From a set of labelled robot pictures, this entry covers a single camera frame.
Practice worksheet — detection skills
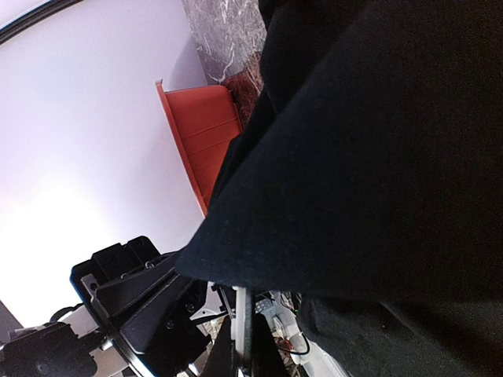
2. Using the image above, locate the black t-shirt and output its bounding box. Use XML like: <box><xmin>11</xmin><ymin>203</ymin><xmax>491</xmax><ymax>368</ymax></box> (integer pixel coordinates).
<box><xmin>177</xmin><ymin>1</ymin><xmax>502</xmax><ymax>376</ymax></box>

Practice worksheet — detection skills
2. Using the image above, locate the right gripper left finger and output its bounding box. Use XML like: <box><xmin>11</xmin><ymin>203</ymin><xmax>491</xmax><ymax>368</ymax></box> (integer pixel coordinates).
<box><xmin>200</xmin><ymin>317</ymin><xmax>237</xmax><ymax>377</ymax></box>

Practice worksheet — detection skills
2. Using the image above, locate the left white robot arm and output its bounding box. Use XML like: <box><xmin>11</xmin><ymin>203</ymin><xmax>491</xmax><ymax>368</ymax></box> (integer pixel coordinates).
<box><xmin>1</xmin><ymin>236</ymin><xmax>210</xmax><ymax>376</ymax></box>

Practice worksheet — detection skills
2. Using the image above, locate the orange plastic bin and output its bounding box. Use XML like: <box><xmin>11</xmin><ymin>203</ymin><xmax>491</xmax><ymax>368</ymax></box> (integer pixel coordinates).
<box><xmin>156</xmin><ymin>80</ymin><xmax>243</xmax><ymax>214</ymax></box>

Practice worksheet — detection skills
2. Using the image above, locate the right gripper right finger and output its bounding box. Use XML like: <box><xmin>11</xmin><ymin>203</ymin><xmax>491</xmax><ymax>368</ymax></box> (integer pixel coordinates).
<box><xmin>251</xmin><ymin>314</ymin><xmax>289</xmax><ymax>377</ymax></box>

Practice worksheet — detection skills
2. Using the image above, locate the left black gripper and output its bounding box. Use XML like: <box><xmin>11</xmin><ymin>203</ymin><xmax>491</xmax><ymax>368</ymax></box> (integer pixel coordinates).
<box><xmin>70</xmin><ymin>236</ymin><xmax>208</xmax><ymax>376</ymax></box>

